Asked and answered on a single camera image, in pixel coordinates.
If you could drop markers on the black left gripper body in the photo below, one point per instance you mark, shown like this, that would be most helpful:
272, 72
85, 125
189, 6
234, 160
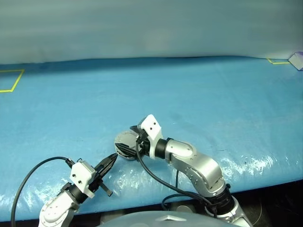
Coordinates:
97, 180

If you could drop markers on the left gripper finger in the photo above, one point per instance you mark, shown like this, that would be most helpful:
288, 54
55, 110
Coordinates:
106, 161
107, 169

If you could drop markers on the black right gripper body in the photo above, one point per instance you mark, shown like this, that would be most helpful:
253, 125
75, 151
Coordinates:
144, 144

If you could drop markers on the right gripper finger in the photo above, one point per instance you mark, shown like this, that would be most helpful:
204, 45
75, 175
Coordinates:
136, 130
126, 149

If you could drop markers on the silver motor stator base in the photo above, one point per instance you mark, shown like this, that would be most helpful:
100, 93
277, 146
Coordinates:
127, 157

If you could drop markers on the small grey round object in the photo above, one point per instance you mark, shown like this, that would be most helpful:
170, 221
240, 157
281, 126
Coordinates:
126, 139

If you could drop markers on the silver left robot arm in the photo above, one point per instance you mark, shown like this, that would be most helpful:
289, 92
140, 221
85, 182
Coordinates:
55, 210

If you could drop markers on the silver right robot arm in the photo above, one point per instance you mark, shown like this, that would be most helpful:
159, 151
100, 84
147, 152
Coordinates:
203, 168

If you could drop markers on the grey robot torso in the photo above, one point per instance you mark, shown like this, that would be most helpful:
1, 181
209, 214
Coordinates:
142, 220

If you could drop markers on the blue plastic table cover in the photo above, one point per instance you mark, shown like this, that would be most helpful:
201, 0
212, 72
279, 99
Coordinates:
213, 94

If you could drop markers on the large yellow tape square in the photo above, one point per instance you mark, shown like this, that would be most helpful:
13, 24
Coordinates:
17, 80

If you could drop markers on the white and purple box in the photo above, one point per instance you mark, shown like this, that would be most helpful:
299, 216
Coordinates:
296, 60

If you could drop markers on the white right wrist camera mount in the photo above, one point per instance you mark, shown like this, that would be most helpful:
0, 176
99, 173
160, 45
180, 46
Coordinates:
152, 128

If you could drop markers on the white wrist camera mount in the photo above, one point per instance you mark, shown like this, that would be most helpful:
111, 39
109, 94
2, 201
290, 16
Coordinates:
152, 128
81, 173

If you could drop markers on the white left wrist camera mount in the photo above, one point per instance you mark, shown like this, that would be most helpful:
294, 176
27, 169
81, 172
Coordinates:
81, 173

